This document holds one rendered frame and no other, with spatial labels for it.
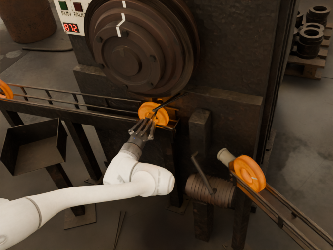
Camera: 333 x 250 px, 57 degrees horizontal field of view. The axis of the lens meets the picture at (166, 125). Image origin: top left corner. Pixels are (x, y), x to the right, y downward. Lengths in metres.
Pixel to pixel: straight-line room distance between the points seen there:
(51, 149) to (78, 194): 0.68
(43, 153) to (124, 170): 0.57
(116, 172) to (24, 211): 0.46
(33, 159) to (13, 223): 0.84
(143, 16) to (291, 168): 1.52
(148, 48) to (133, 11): 0.14
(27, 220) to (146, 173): 0.46
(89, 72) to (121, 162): 0.56
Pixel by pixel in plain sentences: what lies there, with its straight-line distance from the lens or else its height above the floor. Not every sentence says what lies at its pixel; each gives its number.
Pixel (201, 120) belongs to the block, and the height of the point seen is 0.80.
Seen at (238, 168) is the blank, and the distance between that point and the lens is 1.28.
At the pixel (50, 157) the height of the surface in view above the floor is 0.60.
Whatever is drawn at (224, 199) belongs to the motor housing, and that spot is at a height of 0.51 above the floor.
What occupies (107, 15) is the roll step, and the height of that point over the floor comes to 1.27.
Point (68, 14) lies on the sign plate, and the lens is 1.52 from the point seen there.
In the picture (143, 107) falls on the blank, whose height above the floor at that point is 0.79.
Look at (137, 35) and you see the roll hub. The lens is 1.07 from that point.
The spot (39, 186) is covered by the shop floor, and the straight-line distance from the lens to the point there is 2.38.
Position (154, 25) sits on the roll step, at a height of 1.24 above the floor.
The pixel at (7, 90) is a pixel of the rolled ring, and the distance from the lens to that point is 2.10.
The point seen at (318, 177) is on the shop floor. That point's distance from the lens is 2.23.
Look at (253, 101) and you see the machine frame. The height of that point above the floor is 0.87.
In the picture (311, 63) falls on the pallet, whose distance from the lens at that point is 2.94.
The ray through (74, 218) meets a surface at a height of 0.01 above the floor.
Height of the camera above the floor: 1.72
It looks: 44 degrees down
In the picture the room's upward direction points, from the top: 8 degrees counter-clockwise
